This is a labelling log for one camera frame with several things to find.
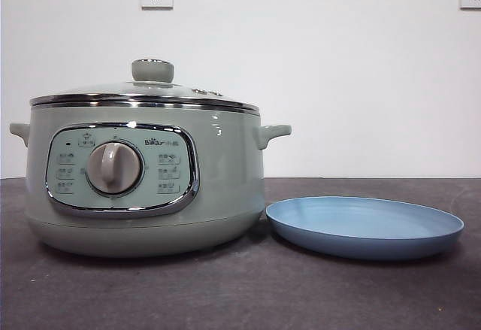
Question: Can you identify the glass lid with green knob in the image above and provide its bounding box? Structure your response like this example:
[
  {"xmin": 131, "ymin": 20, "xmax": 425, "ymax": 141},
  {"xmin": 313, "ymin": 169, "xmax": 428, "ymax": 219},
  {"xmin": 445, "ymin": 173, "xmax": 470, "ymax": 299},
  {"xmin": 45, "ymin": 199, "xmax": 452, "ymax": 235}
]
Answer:
[{"xmin": 29, "ymin": 58, "xmax": 260, "ymax": 115}]

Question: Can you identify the pale green electric steamer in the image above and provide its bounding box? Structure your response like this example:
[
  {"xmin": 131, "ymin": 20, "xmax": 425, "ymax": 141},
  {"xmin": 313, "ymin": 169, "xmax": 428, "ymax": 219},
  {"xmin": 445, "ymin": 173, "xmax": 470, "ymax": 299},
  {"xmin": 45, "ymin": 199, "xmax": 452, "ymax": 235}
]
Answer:
[{"xmin": 9, "ymin": 98, "xmax": 292, "ymax": 259}]

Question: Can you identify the blue round plate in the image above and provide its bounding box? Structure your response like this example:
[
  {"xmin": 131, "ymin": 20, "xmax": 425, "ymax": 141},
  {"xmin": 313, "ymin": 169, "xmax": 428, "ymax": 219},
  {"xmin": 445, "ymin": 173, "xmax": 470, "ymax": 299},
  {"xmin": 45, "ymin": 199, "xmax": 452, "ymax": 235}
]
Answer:
[{"xmin": 265, "ymin": 195, "xmax": 465, "ymax": 262}]

